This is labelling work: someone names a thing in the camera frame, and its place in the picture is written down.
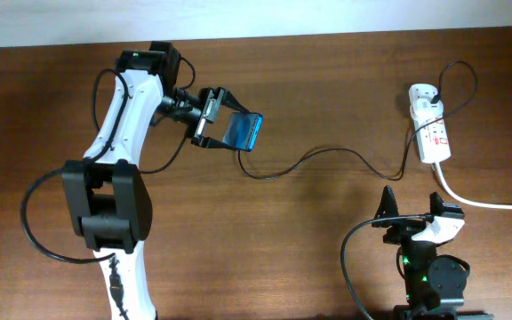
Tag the blue Galaxy smartphone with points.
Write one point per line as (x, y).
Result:
(242, 131)

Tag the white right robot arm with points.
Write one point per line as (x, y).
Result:
(434, 283)

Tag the white USB wall charger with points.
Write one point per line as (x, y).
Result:
(424, 109)

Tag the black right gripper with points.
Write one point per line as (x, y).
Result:
(405, 228)

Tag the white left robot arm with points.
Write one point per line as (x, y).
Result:
(108, 202)

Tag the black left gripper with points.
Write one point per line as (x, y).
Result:
(212, 97)

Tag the white power strip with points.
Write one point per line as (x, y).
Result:
(432, 137)

